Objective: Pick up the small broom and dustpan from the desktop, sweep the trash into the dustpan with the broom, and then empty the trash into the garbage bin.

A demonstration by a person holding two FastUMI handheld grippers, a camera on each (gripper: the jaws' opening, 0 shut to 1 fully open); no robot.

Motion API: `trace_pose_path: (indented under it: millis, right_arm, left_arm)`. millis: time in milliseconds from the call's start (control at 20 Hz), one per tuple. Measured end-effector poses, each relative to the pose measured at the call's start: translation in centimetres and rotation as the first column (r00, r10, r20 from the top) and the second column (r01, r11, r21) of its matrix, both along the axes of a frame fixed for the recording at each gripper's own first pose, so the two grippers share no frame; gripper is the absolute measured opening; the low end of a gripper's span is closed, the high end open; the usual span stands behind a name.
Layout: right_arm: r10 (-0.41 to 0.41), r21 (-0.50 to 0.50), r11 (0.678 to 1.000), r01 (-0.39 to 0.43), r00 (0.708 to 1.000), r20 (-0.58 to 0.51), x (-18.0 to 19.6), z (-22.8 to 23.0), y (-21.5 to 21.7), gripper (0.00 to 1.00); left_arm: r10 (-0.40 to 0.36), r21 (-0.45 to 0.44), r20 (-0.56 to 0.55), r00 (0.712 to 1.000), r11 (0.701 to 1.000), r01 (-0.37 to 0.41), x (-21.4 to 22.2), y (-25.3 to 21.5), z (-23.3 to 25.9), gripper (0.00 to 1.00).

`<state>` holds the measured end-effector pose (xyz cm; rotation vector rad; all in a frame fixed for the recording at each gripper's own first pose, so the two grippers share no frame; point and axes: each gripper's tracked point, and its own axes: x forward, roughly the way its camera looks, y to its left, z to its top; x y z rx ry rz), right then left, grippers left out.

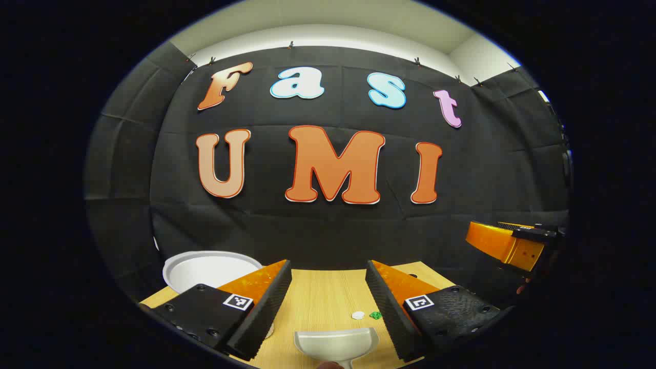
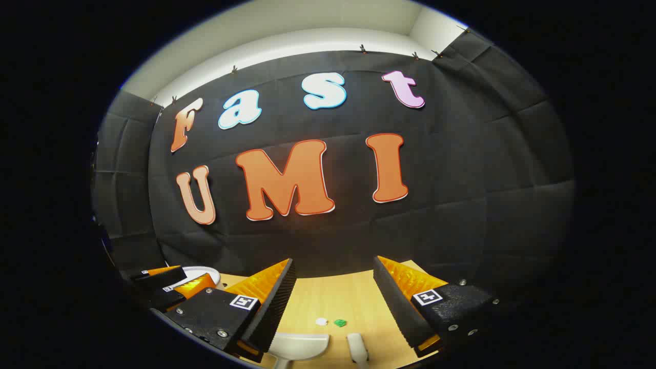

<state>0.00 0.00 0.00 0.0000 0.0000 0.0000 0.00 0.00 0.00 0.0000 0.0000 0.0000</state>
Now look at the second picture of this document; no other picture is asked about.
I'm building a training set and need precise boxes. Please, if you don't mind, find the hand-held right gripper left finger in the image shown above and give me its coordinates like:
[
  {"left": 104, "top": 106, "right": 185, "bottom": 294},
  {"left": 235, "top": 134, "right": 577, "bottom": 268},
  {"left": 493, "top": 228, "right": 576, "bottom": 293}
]
[{"left": 163, "top": 258, "right": 298, "bottom": 364}]

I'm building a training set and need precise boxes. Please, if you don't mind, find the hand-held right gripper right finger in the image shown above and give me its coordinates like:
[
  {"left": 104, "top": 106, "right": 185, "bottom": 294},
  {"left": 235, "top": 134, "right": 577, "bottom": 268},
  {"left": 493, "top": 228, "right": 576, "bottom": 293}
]
[{"left": 373, "top": 255, "right": 501, "bottom": 358}]

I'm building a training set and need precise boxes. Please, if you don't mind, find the white ribbed garbage bin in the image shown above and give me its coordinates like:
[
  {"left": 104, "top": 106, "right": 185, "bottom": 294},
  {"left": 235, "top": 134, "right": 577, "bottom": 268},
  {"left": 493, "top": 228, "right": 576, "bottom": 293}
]
[{"left": 181, "top": 265, "right": 221, "bottom": 289}]

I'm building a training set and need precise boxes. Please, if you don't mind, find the wooden desktop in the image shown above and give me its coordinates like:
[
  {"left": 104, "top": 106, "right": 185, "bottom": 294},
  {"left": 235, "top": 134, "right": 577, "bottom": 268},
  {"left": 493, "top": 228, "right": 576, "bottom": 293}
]
[{"left": 218, "top": 260, "right": 452, "bottom": 369}]

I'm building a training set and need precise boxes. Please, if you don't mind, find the grey plastic dustpan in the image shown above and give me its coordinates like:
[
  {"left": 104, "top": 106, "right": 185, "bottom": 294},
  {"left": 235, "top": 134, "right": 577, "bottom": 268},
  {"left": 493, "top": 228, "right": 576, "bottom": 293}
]
[{"left": 266, "top": 332, "right": 330, "bottom": 369}]

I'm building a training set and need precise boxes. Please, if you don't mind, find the small white broom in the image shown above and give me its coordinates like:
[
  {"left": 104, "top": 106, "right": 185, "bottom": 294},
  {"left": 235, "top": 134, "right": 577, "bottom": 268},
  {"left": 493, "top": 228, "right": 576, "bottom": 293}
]
[{"left": 346, "top": 333, "right": 370, "bottom": 369}]

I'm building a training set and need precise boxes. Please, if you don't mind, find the black backdrop cloth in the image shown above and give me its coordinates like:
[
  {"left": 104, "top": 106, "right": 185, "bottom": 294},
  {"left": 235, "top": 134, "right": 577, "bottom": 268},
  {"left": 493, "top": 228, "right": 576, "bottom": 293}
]
[{"left": 91, "top": 31, "right": 577, "bottom": 290}]

